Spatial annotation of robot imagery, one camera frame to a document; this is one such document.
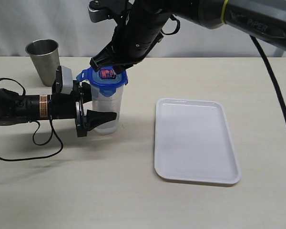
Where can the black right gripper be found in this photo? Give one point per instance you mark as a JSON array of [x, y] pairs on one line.
[[131, 43]]

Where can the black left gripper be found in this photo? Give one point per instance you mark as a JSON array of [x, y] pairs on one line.
[[70, 106]]

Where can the blue clip-lock lid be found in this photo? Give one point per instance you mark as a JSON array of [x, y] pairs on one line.
[[105, 81]]

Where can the clear tall plastic container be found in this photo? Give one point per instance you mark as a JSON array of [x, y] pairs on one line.
[[108, 100]]

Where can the stainless steel cup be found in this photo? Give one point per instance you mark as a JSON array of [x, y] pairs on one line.
[[45, 58]]

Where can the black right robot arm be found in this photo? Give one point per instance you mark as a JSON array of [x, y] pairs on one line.
[[263, 19]]

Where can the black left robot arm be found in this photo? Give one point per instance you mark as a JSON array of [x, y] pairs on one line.
[[22, 108]]

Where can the white rectangular plastic tray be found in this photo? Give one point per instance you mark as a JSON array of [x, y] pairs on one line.
[[193, 143]]

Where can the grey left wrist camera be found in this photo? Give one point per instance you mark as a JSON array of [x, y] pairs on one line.
[[67, 80]]

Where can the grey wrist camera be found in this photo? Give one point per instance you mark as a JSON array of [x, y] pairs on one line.
[[100, 10], [67, 80]]

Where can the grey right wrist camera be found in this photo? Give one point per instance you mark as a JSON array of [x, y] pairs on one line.
[[100, 10]]

